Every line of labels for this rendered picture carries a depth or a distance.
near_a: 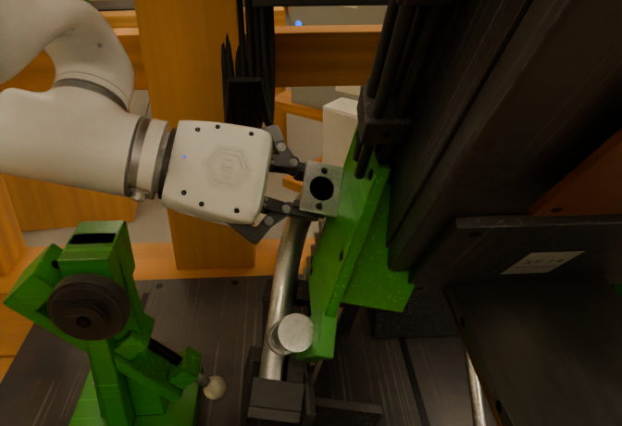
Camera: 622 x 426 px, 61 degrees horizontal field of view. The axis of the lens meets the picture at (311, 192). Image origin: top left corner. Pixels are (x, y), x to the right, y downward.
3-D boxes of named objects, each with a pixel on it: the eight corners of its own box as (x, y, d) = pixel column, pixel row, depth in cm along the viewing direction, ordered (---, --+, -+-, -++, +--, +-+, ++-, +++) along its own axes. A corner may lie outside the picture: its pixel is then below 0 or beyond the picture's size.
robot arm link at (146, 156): (120, 189, 49) (154, 195, 49) (143, 103, 51) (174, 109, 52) (129, 209, 57) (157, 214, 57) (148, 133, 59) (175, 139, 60)
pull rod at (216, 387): (228, 385, 67) (224, 353, 64) (226, 404, 64) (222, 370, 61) (183, 387, 66) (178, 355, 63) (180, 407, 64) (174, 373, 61)
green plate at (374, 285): (389, 357, 55) (469, 185, 45) (312, 345, 54) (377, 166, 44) (371, 285, 65) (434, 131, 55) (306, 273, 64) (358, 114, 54)
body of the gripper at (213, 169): (143, 200, 49) (261, 222, 51) (167, 101, 52) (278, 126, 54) (148, 216, 56) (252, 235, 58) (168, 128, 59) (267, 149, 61)
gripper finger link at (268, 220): (263, 223, 54) (327, 235, 55) (268, 194, 54) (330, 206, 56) (259, 229, 57) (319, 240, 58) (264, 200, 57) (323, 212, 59)
